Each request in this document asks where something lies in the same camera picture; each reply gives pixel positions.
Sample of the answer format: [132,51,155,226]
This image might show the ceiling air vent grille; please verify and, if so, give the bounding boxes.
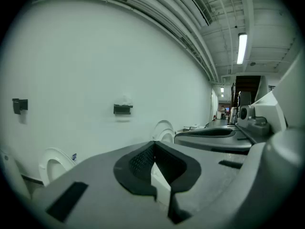
[180,0,214,27]

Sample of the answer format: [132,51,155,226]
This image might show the white ceiling pipe run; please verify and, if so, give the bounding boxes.
[30,0,221,83]

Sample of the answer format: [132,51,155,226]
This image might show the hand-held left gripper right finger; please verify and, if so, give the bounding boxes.
[173,125,254,152]

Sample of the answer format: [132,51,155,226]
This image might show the white toilet tank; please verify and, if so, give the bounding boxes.
[0,148,31,201]

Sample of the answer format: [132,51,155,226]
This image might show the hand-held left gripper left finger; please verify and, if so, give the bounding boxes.
[31,140,251,229]

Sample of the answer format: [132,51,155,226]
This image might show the black toilet paper holder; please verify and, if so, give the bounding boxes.
[113,104,133,116]

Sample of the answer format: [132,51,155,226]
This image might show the white toilet paper roll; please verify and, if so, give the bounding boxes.
[120,94,132,106]

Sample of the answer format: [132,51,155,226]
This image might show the white toilet seat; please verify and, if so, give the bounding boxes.
[38,147,77,186]
[152,120,176,144]

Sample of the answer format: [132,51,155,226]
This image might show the black wall bracket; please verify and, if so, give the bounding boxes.
[12,98,29,115]

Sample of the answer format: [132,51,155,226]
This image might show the long ceiling tube light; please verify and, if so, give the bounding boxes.
[236,32,248,65]

